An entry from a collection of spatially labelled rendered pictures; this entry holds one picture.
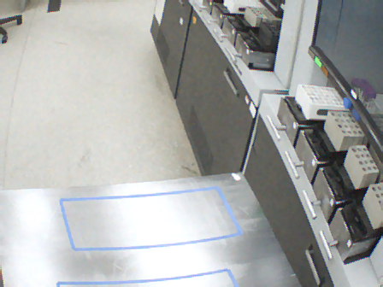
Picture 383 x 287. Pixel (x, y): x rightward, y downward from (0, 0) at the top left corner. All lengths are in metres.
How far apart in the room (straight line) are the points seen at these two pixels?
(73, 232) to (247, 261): 0.34
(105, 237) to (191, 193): 0.23
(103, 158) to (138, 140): 0.22
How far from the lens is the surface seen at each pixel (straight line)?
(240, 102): 1.80
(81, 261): 0.93
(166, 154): 2.49
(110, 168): 2.37
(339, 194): 1.21
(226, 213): 1.06
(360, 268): 1.17
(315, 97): 1.44
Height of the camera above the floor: 1.55
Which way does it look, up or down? 37 degrees down
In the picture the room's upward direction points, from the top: 11 degrees clockwise
